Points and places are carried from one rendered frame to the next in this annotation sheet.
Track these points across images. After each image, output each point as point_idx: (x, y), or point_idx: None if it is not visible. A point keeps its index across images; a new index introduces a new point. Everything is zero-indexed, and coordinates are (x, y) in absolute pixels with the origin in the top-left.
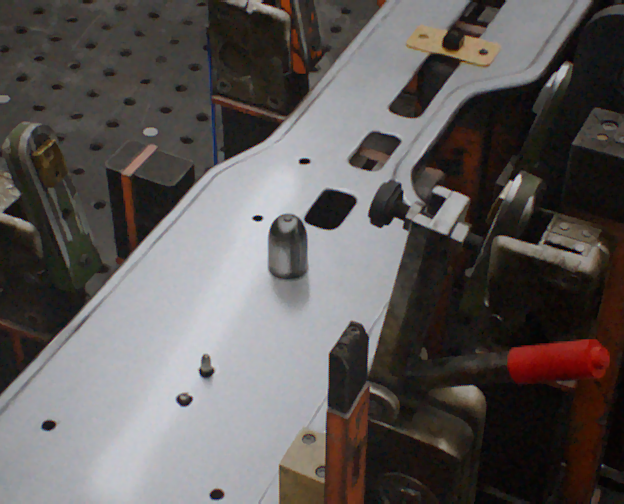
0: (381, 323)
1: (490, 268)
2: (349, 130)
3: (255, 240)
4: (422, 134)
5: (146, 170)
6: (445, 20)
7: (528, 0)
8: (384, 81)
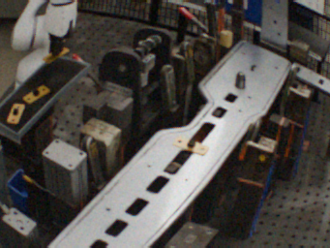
0: (215, 70)
1: None
2: (227, 118)
3: (249, 92)
4: (204, 112)
5: (280, 117)
6: (193, 158)
7: (157, 164)
8: (217, 135)
